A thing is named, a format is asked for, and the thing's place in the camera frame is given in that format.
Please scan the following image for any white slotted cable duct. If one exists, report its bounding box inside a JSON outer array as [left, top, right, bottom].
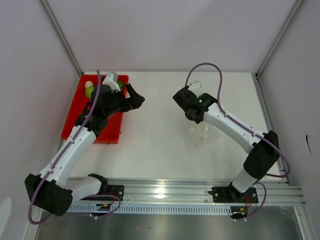
[[68, 202, 232, 216]]

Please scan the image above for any aluminium rail frame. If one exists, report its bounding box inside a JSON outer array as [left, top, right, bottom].
[[108, 178, 306, 207]]

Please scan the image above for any green round lime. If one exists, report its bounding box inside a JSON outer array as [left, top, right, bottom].
[[84, 86, 96, 100]]

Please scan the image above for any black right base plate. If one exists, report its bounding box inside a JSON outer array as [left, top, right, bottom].
[[208, 186, 259, 204]]

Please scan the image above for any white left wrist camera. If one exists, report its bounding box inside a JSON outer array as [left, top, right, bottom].
[[102, 72, 121, 92]]

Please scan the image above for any clear zip top bag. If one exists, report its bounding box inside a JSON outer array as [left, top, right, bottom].
[[185, 121, 216, 148]]

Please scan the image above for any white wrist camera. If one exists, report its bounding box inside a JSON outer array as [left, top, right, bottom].
[[102, 72, 121, 92], [188, 81, 202, 93]]

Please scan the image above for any red plastic tray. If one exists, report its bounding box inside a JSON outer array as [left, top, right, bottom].
[[61, 74, 130, 145]]

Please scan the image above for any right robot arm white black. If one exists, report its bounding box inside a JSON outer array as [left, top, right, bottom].
[[172, 86, 280, 203]]

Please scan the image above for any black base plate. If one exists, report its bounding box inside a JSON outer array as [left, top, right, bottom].
[[99, 184, 125, 201], [208, 186, 259, 204]]

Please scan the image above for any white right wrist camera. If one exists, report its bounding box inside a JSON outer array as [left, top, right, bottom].
[[188, 81, 202, 93]]

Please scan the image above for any aluminium corner post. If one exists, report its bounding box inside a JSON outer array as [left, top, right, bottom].
[[38, 0, 84, 76], [255, 0, 307, 77]]

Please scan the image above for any green bell pepper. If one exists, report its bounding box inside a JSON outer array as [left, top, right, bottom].
[[117, 81, 125, 90]]

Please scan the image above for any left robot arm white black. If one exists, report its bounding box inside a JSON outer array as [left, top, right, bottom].
[[24, 83, 145, 218]]

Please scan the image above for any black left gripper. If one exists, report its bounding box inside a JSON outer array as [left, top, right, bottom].
[[104, 83, 145, 118]]

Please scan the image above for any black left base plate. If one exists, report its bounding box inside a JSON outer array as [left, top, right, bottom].
[[99, 184, 125, 201]]

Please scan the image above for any left aluminium corner post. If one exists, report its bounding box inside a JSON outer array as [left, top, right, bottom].
[[38, 0, 84, 76]]

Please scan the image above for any right aluminium corner post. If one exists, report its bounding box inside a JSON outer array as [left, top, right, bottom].
[[255, 0, 307, 77]]

